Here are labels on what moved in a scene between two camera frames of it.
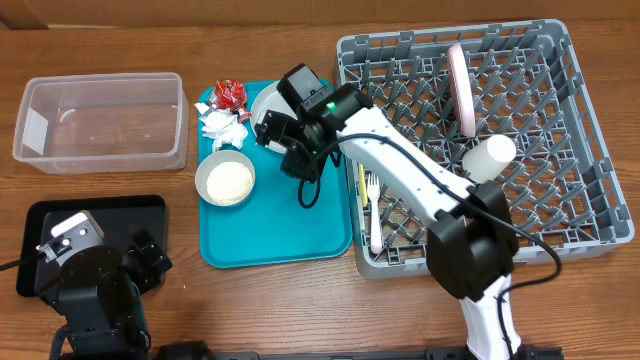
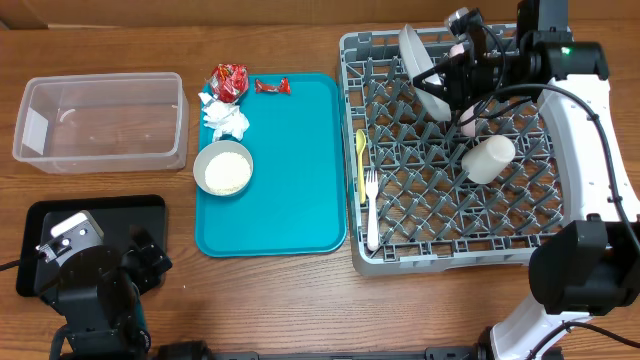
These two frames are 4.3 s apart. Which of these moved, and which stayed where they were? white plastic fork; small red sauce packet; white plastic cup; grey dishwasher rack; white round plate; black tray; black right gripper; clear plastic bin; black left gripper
Moved: black right gripper; white round plate; small red sauce packet
Stayed: white plastic cup; grey dishwasher rack; black tray; black left gripper; white plastic fork; clear plastic bin
